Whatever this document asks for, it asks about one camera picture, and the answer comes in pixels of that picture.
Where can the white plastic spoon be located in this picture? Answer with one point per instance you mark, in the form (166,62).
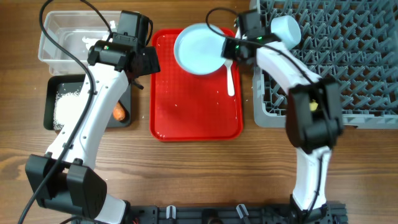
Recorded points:
(230,85)

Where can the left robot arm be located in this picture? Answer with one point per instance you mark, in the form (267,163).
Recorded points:
(64,179)

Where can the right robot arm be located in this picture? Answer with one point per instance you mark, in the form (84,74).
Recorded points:
(313,121)

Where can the white rice pile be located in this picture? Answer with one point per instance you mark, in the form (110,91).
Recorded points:
(64,110)

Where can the orange carrot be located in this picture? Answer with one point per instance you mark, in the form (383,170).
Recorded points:
(119,113)

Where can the yellow plastic cup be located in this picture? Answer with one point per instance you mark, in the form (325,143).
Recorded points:
(313,105)

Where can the light blue bowl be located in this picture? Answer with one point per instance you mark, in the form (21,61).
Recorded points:
(287,29)

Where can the clear plastic bin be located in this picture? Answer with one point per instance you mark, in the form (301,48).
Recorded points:
(68,28)

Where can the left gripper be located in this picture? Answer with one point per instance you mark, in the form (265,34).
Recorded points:
(150,62)

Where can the red serving tray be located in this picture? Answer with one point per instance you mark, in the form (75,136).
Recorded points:
(188,107)

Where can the black waste tray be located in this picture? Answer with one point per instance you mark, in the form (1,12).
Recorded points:
(71,83)

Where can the large light blue plate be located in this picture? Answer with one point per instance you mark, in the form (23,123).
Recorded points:
(197,49)

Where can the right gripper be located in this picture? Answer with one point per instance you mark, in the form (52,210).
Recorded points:
(230,50)

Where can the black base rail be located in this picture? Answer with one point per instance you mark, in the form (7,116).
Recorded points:
(211,214)

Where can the white napkin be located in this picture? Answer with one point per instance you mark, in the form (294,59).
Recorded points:
(89,42)

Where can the grey dishwasher rack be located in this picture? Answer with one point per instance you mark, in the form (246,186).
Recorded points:
(353,42)

